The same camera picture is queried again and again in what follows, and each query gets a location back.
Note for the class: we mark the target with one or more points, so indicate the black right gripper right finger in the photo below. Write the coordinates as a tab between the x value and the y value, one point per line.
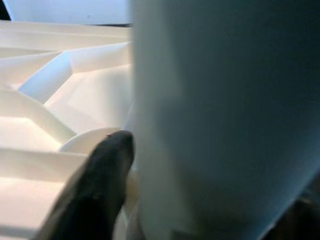
305	217

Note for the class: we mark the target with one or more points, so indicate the white plastic table top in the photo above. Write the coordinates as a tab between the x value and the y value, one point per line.
75	100

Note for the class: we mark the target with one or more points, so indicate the black door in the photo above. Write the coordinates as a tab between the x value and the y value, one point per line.
3	8

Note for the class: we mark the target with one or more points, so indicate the white plastic table leg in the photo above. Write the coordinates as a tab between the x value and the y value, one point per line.
212	112

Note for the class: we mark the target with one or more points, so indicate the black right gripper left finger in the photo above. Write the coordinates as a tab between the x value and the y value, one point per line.
95	190

